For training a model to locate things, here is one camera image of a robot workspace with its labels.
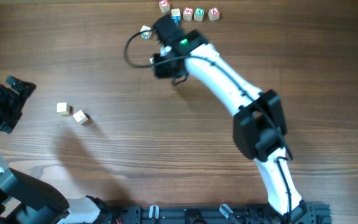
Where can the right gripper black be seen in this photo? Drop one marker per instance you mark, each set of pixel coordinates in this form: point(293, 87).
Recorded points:
point(165, 26)

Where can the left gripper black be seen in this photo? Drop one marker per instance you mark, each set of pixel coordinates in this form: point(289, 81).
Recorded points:
point(14, 94)

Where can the blue letter P block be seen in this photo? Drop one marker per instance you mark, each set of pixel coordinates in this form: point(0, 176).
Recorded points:
point(63, 108)

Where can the red letter M block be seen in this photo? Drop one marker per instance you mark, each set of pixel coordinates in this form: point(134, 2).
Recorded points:
point(80, 117)

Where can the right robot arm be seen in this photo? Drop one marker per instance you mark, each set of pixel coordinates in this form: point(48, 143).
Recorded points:
point(259, 126)

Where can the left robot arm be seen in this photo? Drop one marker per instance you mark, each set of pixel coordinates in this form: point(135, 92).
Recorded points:
point(25, 199)

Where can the green sided block left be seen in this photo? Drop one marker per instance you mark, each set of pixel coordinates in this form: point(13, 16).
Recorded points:
point(146, 32)

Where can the blue picture block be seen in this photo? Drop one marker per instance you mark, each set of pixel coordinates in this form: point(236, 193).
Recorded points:
point(177, 19)

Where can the tan picture block top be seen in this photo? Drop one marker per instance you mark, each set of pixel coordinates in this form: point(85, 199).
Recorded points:
point(175, 13)

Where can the red number nine block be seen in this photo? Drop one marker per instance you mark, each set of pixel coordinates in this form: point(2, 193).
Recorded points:
point(188, 13)

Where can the green letter V block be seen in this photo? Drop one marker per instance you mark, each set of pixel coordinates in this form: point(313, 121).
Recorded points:
point(198, 14)

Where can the red letter block top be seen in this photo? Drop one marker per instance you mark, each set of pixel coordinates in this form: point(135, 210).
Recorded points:
point(164, 5)

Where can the red letter A block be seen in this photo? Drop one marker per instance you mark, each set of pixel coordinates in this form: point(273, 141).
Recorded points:
point(214, 14)

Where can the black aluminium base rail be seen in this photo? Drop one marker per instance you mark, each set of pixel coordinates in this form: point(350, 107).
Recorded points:
point(306, 213)

